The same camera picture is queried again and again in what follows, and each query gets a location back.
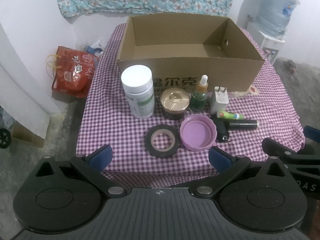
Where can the cardboard box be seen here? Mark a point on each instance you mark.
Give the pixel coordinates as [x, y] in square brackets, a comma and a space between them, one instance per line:
[225, 72]

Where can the red printed bag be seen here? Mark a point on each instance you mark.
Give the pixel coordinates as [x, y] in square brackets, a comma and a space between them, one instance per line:
[72, 75]

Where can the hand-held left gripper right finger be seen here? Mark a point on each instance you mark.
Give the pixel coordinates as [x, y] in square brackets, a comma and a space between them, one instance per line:
[220, 158]

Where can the green dropper bottle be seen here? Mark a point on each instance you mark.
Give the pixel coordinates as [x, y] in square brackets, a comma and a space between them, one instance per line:
[198, 100]

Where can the white water dispenser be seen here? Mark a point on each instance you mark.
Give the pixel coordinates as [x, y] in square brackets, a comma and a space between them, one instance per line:
[268, 42]

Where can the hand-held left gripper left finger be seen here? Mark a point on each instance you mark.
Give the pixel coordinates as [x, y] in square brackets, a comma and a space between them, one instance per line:
[101, 156]

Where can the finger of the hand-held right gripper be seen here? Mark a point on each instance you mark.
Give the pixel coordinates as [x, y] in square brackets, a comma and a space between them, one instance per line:
[312, 131]
[275, 146]

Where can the black cylinder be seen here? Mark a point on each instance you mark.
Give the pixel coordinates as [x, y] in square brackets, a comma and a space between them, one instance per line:
[243, 124]

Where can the white card with red heart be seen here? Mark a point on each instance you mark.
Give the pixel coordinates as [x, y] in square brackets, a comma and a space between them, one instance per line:
[253, 90]

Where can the black tape roll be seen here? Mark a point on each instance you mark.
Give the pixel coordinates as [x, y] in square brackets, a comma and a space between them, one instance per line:
[147, 140]

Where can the purple plastic lid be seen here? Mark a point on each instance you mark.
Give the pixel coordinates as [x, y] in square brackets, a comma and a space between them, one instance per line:
[197, 132]

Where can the white plastic bottle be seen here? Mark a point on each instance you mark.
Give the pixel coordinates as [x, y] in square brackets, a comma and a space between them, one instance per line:
[137, 80]

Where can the gold-lidded cosmetic jar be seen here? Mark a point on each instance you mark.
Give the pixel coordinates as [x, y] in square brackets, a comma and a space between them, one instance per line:
[174, 98]

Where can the purple checkered tablecloth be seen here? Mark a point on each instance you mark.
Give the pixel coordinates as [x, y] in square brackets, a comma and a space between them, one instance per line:
[112, 120]

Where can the white charger plug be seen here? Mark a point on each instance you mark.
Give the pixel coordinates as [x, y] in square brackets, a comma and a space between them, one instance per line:
[219, 102]

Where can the green lip balm tube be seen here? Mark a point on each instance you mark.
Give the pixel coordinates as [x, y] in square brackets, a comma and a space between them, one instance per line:
[228, 115]

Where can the black key fob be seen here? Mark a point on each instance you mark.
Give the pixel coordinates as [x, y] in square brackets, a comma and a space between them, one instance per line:
[221, 130]

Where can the flat cardboard piece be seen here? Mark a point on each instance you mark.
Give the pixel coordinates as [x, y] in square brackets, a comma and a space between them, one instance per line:
[25, 132]

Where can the clear plastic bag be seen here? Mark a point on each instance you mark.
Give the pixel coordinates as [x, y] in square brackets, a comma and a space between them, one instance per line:
[93, 47]

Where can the blue water jug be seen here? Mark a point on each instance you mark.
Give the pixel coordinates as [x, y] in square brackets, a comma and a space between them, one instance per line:
[275, 7]

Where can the folded stroller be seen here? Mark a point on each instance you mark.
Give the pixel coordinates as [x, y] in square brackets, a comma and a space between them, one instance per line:
[3, 138]

